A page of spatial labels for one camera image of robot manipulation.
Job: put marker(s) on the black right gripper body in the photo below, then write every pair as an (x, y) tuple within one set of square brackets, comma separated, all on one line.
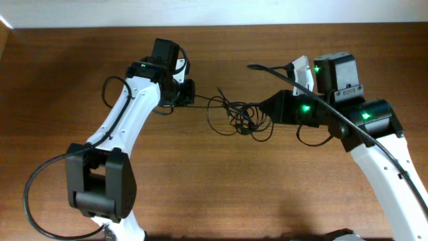
[(300, 108)]

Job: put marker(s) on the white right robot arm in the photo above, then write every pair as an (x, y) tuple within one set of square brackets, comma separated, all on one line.
[(330, 94)]

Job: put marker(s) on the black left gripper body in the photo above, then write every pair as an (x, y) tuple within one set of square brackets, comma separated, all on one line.
[(188, 91)]

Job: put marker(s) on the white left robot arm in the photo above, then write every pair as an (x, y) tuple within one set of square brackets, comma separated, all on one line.
[(100, 180)]

